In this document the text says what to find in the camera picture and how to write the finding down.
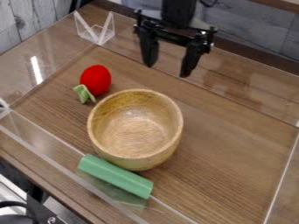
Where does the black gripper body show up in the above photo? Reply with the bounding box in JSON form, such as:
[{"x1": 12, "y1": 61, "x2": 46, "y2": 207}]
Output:
[{"x1": 135, "y1": 9, "x2": 219, "y2": 53}]

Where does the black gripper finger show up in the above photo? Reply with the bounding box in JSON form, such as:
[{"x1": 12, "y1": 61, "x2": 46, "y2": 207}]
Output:
[
  {"x1": 139, "y1": 28, "x2": 159, "y2": 67},
  {"x1": 180, "y1": 35, "x2": 206, "y2": 78}
]

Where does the red plush fruit green leaf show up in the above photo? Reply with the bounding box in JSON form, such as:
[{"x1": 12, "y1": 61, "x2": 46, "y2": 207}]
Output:
[{"x1": 74, "y1": 65, "x2": 112, "y2": 103}]

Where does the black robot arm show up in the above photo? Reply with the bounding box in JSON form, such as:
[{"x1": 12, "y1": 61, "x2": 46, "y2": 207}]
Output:
[{"x1": 134, "y1": 0, "x2": 219, "y2": 78}]

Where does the wooden bowl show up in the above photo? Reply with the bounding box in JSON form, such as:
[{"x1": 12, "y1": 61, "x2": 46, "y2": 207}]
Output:
[{"x1": 87, "y1": 88, "x2": 183, "y2": 172}]

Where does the green rectangular block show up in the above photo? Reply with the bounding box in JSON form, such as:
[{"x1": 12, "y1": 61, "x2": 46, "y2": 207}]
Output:
[{"x1": 78, "y1": 154, "x2": 155, "y2": 200}]

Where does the clear acrylic corner bracket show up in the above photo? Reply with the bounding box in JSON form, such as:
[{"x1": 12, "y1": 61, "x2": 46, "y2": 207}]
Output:
[{"x1": 74, "y1": 11, "x2": 116, "y2": 46}]

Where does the clear acrylic tray enclosure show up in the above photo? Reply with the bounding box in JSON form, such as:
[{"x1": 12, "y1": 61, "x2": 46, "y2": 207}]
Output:
[{"x1": 0, "y1": 17, "x2": 299, "y2": 224}]

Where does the black metal mount bracket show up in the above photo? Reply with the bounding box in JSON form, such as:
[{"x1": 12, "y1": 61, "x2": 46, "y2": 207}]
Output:
[{"x1": 26, "y1": 194, "x2": 67, "y2": 224}]

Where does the black cable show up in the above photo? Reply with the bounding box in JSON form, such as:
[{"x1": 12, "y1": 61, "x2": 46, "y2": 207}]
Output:
[{"x1": 0, "y1": 200, "x2": 40, "y2": 224}]

